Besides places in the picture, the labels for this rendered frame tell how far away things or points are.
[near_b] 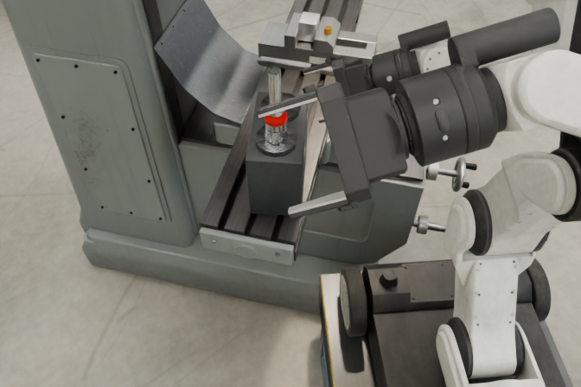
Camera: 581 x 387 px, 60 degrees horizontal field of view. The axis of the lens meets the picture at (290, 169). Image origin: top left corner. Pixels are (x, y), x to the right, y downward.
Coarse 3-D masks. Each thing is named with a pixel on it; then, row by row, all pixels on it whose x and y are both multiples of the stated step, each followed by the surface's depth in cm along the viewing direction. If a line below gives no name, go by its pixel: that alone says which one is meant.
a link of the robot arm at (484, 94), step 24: (504, 24) 47; (528, 24) 46; (552, 24) 46; (456, 48) 47; (480, 48) 47; (504, 48) 47; (528, 48) 48; (456, 72) 47; (480, 72) 46; (504, 72) 46; (480, 96) 45; (504, 96) 46; (480, 120) 45; (504, 120) 47; (528, 120) 46; (480, 144) 47
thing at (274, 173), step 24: (264, 96) 117; (288, 96) 115; (264, 120) 112; (288, 120) 111; (264, 144) 105; (288, 144) 105; (264, 168) 105; (288, 168) 105; (264, 192) 111; (288, 192) 111
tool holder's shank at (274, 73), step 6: (270, 72) 93; (276, 72) 93; (270, 78) 93; (276, 78) 93; (270, 84) 95; (276, 84) 94; (270, 90) 96; (276, 90) 95; (270, 96) 97; (276, 96) 96; (270, 102) 98; (276, 102) 98; (276, 114) 100
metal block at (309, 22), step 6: (306, 12) 149; (300, 18) 147; (306, 18) 147; (312, 18) 147; (318, 18) 147; (300, 24) 146; (306, 24) 145; (312, 24) 145; (318, 24) 150; (300, 30) 147; (306, 30) 147; (312, 30) 146; (300, 36) 149; (306, 36) 148; (312, 36) 148
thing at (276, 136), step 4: (284, 124) 102; (268, 128) 102; (272, 128) 101; (276, 128) 101; (280, 128) 102; (284, 128) 103; (268, 132) 103; (272, 132) 102; (276, 132) 102; (280, 132) 103; (284, 132) 104; (268, 136) 104; (272, 136) 103; (276, 136) 103; (280, 136) 103; (284, 136) 104; (268, 140) 105; (272, 140) 104; (276, 140) 104; (280, 140) 104; (284, 140) 105; (276, 144) 105
